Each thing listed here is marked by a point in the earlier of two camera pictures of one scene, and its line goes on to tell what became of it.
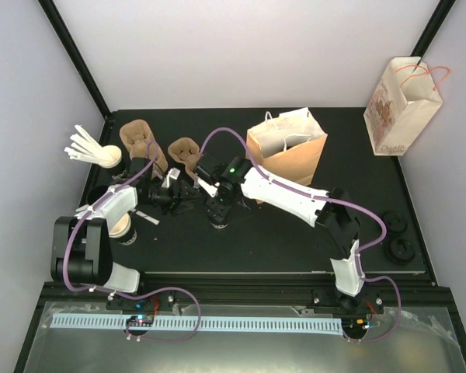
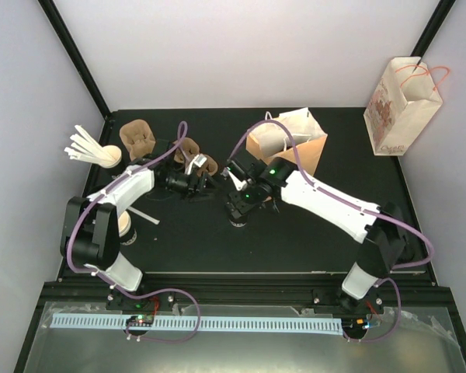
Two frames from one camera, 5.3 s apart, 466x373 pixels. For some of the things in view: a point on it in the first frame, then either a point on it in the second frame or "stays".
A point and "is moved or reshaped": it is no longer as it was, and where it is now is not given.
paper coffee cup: [219, 226] to [238, 221]
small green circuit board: [140, 320] stays
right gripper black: [217, 211] to [237, 206]
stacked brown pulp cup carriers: [137, 137] stays
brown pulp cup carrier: [186, 150] is moved or reshaped
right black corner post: [432, 29] stays
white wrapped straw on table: [147, 217] stays
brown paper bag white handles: [290, 147] stays
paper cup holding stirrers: [111, 155] stays
